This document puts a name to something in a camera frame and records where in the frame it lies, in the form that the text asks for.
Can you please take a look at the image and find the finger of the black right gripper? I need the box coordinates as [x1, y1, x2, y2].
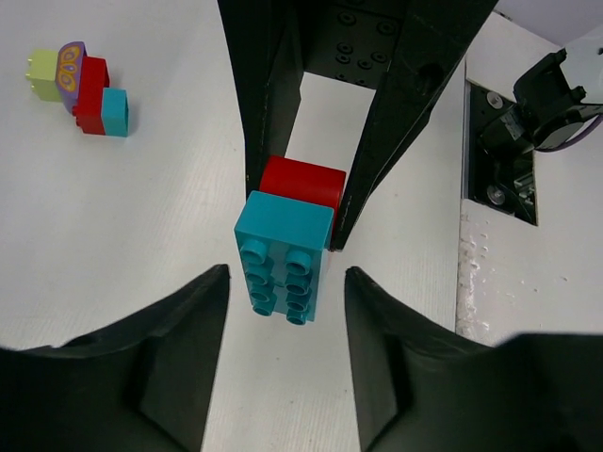
[330, 0, 497, 250]
[218, 0, 303, 193]

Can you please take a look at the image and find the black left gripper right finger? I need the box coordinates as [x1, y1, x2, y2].
[345, 266, 602, 451]

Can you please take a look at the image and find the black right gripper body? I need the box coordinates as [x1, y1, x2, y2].
[293, 0, 409, 89]

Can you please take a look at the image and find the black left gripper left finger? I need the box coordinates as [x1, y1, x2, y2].
[1, 265, 230, 451]

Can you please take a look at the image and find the lime purple red teal stack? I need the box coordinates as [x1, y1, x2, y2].
[25, 41, 129, 137]

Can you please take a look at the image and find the purple teal red lego stack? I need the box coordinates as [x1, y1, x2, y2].
[234, 156, 346, 326]

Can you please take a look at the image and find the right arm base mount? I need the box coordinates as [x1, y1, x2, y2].
[464, 82, 538, 226]

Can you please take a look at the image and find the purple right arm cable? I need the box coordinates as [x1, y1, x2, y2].
[536, 117, 603, 153]

